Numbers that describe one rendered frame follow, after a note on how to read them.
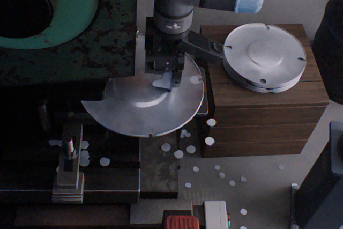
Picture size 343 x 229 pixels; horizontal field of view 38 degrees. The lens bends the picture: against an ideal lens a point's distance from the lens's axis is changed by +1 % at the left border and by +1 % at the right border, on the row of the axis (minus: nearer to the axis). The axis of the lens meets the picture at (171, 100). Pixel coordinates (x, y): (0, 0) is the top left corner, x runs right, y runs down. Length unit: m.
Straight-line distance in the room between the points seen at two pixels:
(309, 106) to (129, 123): 0.86
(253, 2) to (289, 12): 1.70
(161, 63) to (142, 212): 0.34
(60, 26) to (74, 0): 0.04
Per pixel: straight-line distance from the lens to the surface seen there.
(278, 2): 2.63
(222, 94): 1.71
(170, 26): 0.95
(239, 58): 1.77
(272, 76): 1.75
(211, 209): 1.18
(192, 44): 1.00
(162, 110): 1.11
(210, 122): 1.27
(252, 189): 1.94
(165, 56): 1.01
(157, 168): 1.19
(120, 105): 1.11
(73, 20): 0.56
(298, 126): 1.89
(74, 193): 1.07
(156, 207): 1.15
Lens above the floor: 1.69
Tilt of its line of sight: 53 degrees down
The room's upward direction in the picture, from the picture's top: 8 degrees clockwise
